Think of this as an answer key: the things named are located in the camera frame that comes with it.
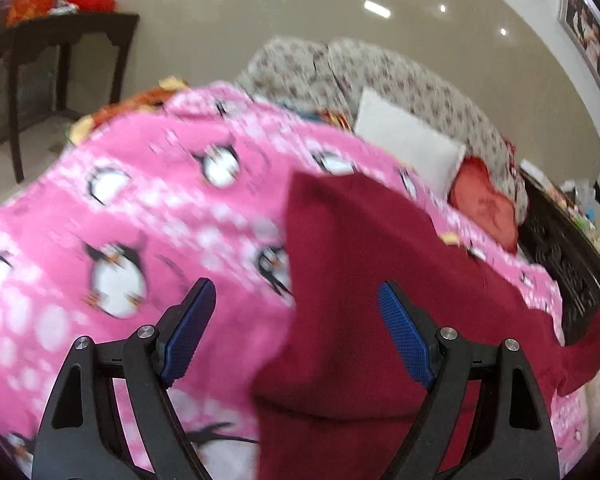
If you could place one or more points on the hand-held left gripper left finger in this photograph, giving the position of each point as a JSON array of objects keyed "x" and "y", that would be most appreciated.
[{"x": 187, "y": 332}]

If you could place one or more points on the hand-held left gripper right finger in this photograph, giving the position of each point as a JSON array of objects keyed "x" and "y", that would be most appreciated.
[{"x": 405, "y": 332}]

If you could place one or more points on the dark red garment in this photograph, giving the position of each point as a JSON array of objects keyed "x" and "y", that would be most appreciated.
[{"x": 380, "y": 280}]

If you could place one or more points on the pink penguin print blanket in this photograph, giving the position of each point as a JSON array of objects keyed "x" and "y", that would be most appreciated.
[{"x": 130, "y": 240}]

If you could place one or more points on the red heart-shaped cushion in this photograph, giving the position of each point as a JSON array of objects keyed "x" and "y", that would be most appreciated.
[{"x": 485, "y": 205}]

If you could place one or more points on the dark carved wooden headboard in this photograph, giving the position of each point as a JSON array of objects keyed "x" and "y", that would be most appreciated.
[{"x": 565, "y": 260}]

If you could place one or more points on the white pillow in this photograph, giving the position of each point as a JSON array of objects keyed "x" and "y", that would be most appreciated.
[{"x": 405, "y": 140}]

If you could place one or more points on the cluttered bedside items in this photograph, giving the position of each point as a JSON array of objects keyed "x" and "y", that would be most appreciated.
[{"x": 580, "y": 210}]

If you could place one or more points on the orange patterned cloth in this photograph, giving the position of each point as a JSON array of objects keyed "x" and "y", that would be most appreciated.
[{"x": 125, "y": 110}]

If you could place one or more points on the floral patterned pillow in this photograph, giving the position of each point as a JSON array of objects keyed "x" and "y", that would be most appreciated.
[{"x": 380, "y": 90}]

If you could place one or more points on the dark wooden side table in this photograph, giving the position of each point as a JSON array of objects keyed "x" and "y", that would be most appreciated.
[{"x": 40, "y": 70}]

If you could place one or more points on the framed wall picture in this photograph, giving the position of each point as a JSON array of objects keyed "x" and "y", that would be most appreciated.
[{"x": 587, "y": 30}]

